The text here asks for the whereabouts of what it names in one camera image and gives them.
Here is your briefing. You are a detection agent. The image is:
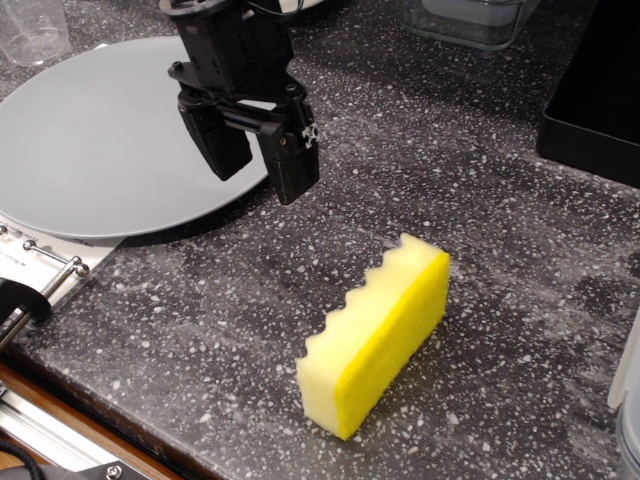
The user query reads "metal screw clamp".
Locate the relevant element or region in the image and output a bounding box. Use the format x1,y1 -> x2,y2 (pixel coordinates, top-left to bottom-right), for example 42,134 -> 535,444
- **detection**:
0,225 -> 91,354

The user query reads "clear glass container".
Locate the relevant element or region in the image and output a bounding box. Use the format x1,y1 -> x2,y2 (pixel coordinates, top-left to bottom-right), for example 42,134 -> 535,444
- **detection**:
400,0 -> 540,51

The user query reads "clear plastic cup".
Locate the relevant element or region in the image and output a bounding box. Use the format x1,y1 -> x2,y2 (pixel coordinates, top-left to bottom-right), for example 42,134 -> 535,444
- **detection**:
1,0 -> 70,67

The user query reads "aluminium rail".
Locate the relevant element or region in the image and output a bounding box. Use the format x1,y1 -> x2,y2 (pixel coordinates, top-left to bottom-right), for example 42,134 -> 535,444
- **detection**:
1,387 -> 156,479

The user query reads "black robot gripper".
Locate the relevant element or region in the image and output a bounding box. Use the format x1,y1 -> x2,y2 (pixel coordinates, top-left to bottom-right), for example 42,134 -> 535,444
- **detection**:
159,1 -> 319,205

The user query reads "black tray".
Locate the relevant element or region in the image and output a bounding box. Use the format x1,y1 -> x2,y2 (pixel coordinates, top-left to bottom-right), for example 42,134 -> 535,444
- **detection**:
536,1 -> 639,188

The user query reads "white plate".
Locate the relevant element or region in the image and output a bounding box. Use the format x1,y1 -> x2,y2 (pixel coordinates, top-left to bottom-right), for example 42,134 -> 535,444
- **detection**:
277,0 -> 326,13

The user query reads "black cable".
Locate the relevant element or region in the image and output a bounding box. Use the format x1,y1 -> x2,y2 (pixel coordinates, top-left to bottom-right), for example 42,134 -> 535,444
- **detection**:
0,438 -> 51,480

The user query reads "yellow sponge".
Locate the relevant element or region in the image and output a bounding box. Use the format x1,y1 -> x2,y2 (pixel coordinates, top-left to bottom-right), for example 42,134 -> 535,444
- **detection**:
296,234 -> 450,440

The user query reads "white paper sheet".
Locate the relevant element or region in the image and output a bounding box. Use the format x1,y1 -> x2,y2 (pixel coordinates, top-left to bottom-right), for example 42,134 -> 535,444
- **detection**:
0,212 -> 126,326

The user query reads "grey round plate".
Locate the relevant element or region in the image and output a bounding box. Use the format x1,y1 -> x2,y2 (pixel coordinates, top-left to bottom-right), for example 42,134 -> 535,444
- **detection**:
1,37 -> 267,239

